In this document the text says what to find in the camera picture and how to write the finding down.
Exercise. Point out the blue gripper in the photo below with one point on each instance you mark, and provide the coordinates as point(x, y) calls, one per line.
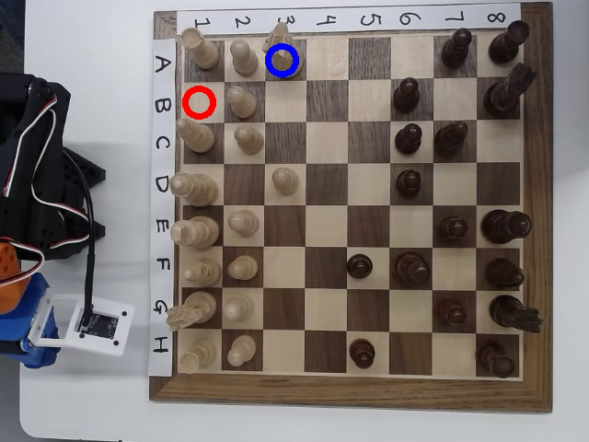
point(28, 356)

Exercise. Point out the light wooden knight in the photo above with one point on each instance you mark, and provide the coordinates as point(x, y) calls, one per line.
point(200, 304)
point(280, 34)

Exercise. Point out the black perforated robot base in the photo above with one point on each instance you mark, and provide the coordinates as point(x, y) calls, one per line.
point(89, 172)

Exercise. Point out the white letter label strip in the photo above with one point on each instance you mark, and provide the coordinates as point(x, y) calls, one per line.
point(161, 207)

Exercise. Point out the light wooden bishop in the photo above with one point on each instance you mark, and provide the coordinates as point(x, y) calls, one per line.
point(198, 137)
point(207, 272)

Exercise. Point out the light wooden king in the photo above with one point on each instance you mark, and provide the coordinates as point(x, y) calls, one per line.
point(198, 232)

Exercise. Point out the light wooden rook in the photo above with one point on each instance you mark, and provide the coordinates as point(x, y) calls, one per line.
point(200, 352)
point(202, 53)

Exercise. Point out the light wooden queen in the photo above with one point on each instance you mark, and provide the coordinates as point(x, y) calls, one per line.
point(198, 189)

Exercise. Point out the light wooden pawn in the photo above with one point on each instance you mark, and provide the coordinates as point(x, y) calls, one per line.
point(248, 139)
point(243, 57)
point(242, 267)
point(238, 307)
point(243, 223)
point(241, 103)
point(285, 180)
point(241, 350)

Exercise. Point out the wooden chessboard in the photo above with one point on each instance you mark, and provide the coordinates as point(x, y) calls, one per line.
point(326, 225)

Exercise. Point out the dark wooden pawn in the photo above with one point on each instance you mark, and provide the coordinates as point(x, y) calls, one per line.
point(362, 353)
point(455, 48)
point(359, 266)
point(452, 229)
point(408, 183)
point(406, 96)
point(450, 313)
point(408, 139)

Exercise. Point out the dark wooden queen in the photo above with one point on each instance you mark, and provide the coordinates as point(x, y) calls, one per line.
point(412, 269)

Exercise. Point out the white number label strip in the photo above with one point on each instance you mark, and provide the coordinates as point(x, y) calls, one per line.
point(368, 20)

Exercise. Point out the dark wooden bishop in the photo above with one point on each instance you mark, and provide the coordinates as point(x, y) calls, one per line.
point(451, 138)
point(504, 273)

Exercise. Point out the dark wooden rook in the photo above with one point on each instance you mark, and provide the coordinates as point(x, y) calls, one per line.
point(508, 42)
point(494, 359)

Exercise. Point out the dark wooden knight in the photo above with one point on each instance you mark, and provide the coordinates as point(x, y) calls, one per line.
point(508, 312)
point(504, 94)

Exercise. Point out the dark wooden king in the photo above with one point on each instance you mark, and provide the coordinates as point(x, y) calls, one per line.
point(506, 226)

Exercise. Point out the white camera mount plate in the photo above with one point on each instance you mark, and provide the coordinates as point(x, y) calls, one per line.
point(106, 307)

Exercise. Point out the black camera circuit board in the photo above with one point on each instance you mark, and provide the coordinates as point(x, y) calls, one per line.
point(103, 324)

